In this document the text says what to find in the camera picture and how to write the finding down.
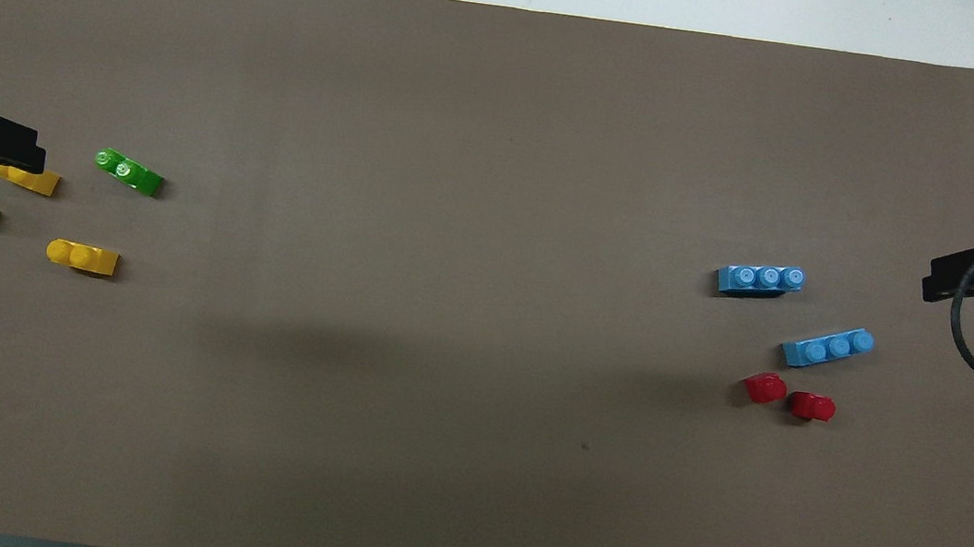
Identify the blue three-stud toy brick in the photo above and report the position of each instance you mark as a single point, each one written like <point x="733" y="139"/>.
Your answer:
<point x="760" y="280"/>
<point x="826" y="348"/>

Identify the yellow two-stud toy brick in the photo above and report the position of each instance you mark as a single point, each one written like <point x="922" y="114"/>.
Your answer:
<point x="34" y="182"/>
<point x="85" y="258"/>

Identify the red small toy brick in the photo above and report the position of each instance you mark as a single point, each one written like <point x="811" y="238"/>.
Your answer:
<point x="765" y="389"/>
<point x="813" y="406"/>

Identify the brown table mat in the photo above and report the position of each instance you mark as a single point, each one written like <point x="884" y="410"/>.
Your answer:
<point x="470" y="262"/>

